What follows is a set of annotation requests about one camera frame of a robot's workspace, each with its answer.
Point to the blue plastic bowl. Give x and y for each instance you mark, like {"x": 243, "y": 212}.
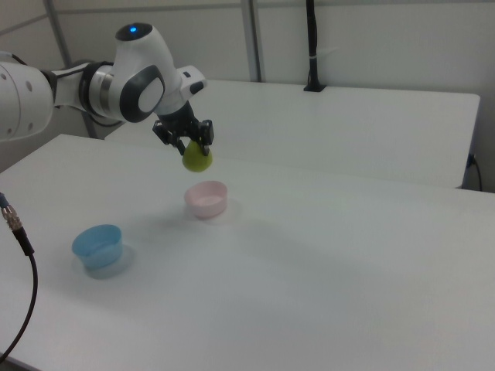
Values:
{"x": 98, "y": 247}

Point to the green pear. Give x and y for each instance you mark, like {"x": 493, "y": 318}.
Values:
{"x": 195, "y": 162}

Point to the black pole with clamp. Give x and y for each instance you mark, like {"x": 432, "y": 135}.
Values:
{"x": 312, "y": 46}

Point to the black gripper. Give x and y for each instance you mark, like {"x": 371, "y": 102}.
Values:
{"x": 185, "y": 123}

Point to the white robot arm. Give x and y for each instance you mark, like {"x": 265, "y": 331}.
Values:
{"x": 139, "y": 50}

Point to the pink plastic bowl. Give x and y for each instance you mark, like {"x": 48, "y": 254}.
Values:
{"x": 207, "y": 203}

